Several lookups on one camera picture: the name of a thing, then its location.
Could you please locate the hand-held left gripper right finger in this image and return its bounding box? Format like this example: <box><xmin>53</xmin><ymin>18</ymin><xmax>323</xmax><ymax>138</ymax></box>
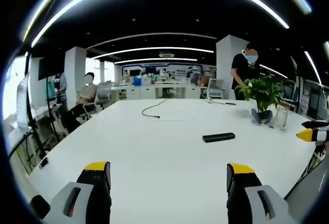
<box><xmin>226</xmin><ymin>162</ymin><xmax>296</xmax><ymax>224</ymax></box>

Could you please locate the black rounded object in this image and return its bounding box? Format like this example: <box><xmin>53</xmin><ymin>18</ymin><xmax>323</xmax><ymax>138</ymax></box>
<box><xmin>29</xmin><ymin>195</ymin><xmax>51</xmax><ymax>219</ymax></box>

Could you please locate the white monitor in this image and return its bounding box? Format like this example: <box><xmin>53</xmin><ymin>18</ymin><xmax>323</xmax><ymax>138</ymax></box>
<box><xmin>15</xmin><ymin>73</ymin><xmax>30</xmax><ymax>132</ymax></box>

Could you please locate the white mesh office chair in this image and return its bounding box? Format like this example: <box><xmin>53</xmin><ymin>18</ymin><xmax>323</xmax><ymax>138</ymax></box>
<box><xmin>206</xmin><ymin>78</ymin><xmax>225</xmax><ymax>100</ymax></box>

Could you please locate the black remote control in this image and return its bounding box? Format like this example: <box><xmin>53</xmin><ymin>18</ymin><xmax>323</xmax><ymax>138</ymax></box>
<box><xmin>202</xmin><ymin>132</ymin><xmax>236</xmax><ymax>143</ymax></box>

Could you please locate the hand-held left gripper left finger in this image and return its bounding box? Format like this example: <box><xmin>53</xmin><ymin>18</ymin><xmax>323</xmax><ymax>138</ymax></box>
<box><xmin>43</xmin><ymin>160</ymin><xmax>113</xmax><ymax>224</ymax></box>

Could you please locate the clear glass jar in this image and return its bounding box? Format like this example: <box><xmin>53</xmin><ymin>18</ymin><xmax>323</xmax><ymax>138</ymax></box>
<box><xmin>274</xmin><ymin>106</ymin><xmax>288</xmax><ymax>130</ymax></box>

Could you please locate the green potted plant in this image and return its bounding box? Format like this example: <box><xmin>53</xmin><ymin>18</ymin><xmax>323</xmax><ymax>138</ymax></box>
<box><xmin>235</xmin><ymin>78</ymin><xmax>283</xmax><ymax>126</ymax></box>

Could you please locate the black cable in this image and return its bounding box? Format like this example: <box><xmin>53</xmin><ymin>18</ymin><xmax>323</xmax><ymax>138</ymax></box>
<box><xmin>141</xmin><ymin>98</ymin><xmax>168</xmax><ymax>119</ymax></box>

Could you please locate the white desk row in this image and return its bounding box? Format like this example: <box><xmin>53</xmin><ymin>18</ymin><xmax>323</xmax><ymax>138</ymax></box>
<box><xmin>110</xmin><ymin>81</ymin><xmax>206</xmax><ymax>100</ymax></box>

